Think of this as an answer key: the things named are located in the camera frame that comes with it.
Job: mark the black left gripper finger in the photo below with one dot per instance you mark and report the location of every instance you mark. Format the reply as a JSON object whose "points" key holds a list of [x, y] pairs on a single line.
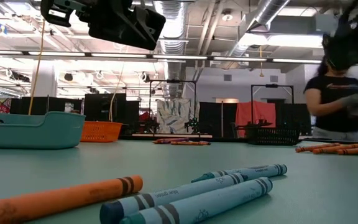
{"points": [[126, 25]]}

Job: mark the blue green crayon dark tip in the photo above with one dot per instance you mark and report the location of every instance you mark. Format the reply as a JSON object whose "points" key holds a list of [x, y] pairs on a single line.
{"points": [[172, 194]]}

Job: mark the blue green crayon teal tip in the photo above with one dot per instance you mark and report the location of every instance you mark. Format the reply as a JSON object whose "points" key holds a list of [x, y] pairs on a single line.
{"points": [[253, 172], [213, 202]]}

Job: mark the long ceiling light bar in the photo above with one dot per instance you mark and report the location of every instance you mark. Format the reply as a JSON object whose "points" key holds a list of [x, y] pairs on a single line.
{"points": [[179, 57]]}

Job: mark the white pillar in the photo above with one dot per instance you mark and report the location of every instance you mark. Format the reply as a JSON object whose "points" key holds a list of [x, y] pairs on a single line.
{"points": [[47, 84]]}

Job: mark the person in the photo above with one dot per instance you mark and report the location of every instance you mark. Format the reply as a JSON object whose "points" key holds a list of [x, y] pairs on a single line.
{"points": [[334, 102]]}

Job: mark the tall black partition panel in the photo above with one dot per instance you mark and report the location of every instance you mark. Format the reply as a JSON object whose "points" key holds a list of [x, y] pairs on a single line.
{"points": [[101, 107]]}

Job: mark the small white container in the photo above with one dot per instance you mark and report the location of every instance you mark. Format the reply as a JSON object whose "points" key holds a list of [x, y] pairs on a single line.
{"points": [[69, 107]]}

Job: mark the low black partition panel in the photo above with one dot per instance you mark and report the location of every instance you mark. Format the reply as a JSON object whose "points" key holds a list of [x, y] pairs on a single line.
{"points": [[42, 105]]}

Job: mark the white leaf patterned cloth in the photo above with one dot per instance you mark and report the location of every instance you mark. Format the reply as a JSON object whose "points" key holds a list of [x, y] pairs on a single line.
{"points": [[174, 115]]}

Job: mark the small black robot rig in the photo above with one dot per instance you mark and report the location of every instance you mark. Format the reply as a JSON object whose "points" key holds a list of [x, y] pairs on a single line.
{"points": [[149, 126]]}

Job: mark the orange plastic basket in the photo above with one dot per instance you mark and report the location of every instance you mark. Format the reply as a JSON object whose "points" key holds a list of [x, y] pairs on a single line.
{"points": [[99, 132]]}

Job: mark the small black green robot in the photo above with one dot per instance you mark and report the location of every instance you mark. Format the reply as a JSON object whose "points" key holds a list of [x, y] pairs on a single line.
{"points": [[192, 124]]}

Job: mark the teal plastic bin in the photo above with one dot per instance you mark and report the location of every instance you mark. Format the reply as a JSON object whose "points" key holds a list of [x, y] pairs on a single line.
{"points": [[26, 133]]}

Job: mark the orange red hanging cloth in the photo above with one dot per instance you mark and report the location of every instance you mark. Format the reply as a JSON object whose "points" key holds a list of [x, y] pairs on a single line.
{"points": [[259, 113]]}

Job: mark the black plastic mesh basket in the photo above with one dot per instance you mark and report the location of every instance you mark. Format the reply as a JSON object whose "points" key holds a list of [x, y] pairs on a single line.
{"points": [[273, 137]]}

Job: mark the ribbed silver ceiling duct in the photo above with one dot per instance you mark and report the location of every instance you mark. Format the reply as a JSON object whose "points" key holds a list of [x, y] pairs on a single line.
{"points": [[174, 31]]}

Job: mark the grey rectangular ceiling duct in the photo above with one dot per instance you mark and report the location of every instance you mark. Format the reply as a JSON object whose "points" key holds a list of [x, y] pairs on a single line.
{"points": [[297, 25]]}

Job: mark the smooth silver ceiling duct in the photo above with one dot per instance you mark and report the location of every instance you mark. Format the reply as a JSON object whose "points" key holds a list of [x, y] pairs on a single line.
{"points": [[269, 12]]}

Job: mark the black table edge rail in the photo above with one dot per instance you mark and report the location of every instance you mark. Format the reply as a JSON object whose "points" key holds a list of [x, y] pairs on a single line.
{"points": [[127, 137]]}

